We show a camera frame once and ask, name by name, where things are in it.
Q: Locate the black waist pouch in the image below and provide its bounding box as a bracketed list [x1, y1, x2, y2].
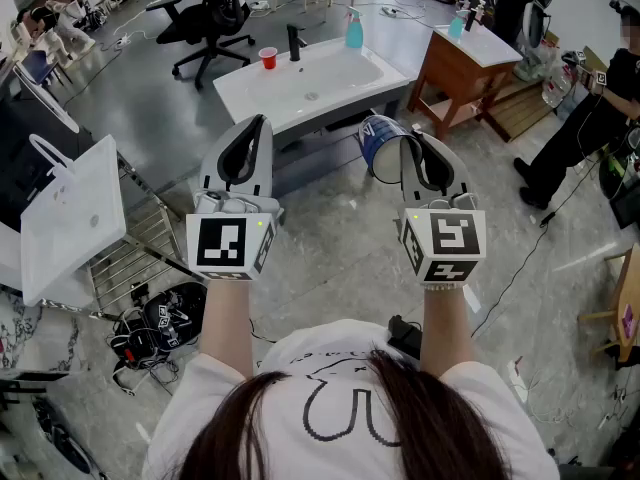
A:
[387, 314, 424, 362]

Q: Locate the black floor cable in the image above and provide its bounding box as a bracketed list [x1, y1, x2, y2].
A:
[469, 157, 601, 339]

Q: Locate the person's left forearm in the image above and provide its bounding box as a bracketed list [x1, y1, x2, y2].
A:
[199, 278, 256, 382]

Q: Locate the wooden stool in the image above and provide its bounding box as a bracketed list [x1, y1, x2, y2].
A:
[578, 245, 640, 364]

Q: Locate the wooden cabinet with white top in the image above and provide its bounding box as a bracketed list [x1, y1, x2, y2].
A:
[407, 23, 524, 142]

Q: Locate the white ceramic sink basin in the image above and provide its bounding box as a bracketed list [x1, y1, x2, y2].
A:
[213, 35, 412, 137]

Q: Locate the person's right forearm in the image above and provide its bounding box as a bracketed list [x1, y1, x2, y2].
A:
[418, 287, 479, 379]

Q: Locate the metal rack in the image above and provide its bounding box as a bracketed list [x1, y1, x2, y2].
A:
[89, 152, 201, 319]

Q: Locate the black cabinet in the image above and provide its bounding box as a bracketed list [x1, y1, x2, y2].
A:
[0, 85, 96, 234]

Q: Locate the wooden pallet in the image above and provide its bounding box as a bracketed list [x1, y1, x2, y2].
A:
[487, 80, 561, 144]

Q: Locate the blue and white mug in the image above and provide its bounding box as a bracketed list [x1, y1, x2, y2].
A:
[357, 115, 426, 185]

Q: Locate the grey sink cabinet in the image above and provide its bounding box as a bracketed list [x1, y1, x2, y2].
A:
[272, 85, 404, 199]

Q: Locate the pile of cables and devices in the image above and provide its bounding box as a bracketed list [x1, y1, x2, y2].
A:
[107, 281, 209, 397]

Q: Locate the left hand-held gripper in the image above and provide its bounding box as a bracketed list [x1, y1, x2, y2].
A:
[185, 114, 285, 282]

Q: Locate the blue chair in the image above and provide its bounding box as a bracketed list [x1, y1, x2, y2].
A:
[19, 50, 57, 88]

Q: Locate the black faucet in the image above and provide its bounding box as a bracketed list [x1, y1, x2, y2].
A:
[286, 23, 309, 63]

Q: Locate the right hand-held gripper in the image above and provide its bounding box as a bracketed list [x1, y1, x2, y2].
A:
[398, 130, 488, 285]

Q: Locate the black pump bottle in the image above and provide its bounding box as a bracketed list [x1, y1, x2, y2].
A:
[464, 0, 487, 33]

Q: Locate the white printed t-shirt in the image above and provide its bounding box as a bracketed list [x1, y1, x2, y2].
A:
[142, 317, 561, 480]

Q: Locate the black and green bag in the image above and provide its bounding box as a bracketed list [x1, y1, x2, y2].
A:
[597, 127, 640, 229]

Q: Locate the black office chair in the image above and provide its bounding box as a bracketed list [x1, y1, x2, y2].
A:
[145, 0, 256, 91]

